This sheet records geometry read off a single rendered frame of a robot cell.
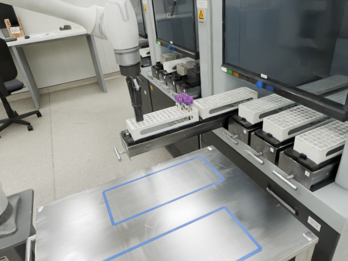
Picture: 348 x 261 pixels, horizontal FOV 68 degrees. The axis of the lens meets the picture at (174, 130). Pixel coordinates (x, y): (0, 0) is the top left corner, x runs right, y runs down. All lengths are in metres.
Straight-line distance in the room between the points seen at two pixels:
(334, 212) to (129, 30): 0.84
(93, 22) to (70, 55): 3.49
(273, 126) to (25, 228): 0.91
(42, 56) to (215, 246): 4.14
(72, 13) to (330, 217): 1.05
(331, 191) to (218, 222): 0.42
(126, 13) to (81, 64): 3.67
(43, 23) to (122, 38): 3.57
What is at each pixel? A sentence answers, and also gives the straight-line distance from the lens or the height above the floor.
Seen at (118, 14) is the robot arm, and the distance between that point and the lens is 0.90.
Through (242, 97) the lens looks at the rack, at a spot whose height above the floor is 0.86.
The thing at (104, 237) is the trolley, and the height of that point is 0.82.
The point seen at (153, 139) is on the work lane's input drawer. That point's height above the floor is 0.80.
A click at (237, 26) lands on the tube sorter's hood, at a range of 1.12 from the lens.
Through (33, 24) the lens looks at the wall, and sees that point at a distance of 4.44.
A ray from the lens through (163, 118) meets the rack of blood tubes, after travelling 1.06.
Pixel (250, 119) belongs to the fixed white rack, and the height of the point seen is 0.83.
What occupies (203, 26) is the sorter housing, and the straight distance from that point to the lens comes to 1.38.
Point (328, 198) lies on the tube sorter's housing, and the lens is 0.93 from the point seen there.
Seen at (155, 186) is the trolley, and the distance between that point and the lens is 0.79.
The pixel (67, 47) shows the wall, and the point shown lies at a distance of 4.48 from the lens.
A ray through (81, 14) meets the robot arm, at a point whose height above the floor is 1.28.
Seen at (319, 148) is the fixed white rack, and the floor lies 0.87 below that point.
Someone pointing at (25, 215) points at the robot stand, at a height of 0.70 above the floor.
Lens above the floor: 1.35
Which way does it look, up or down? 30 degrees down
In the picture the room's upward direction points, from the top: 6 degrees counter-clockwise
